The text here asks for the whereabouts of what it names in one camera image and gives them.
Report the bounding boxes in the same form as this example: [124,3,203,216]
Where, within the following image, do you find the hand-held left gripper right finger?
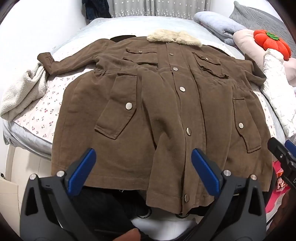
[191,148,267,241]

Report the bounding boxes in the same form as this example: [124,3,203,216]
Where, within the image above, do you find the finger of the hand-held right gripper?
[285,140,296,160]
[268,137,296,186]

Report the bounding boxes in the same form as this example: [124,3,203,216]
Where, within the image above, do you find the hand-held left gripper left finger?
[20,148,97,241]

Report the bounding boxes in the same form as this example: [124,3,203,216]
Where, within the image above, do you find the brown coat with fur collar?
[37,30,273,215]

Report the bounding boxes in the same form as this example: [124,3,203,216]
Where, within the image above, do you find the pink package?
[266,160,292,214]

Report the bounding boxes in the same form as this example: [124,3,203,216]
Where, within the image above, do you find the person's black trousers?
[76,185,208,241]

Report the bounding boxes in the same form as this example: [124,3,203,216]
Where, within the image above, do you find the white puffer jacket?
[261,48,296,138]

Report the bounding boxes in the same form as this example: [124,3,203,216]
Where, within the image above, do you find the cherry print bed sheet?
[13,66,278,144]

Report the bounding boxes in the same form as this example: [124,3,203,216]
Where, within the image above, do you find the white fleece cloth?
[0,62,48,121]

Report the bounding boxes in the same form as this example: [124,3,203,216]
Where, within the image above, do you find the orange pumpkin plush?
[253,30,291,61]

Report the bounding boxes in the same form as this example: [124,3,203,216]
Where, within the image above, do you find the pink plush pillow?
[232,30,296,87]

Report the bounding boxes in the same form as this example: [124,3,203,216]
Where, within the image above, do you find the grey quilted pillow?
[229,1,287,44]

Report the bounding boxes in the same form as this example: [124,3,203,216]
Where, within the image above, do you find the light blue folded quilt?
[193,11,248,48]

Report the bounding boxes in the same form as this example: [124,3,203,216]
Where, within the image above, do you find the dark hanging garment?
[84,0,111,21]

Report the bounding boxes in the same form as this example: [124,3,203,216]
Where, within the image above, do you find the grey star print curtain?
[109,0,211,20]

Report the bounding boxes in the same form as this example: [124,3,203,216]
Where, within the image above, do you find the white bed frame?
[5,144,53,183]

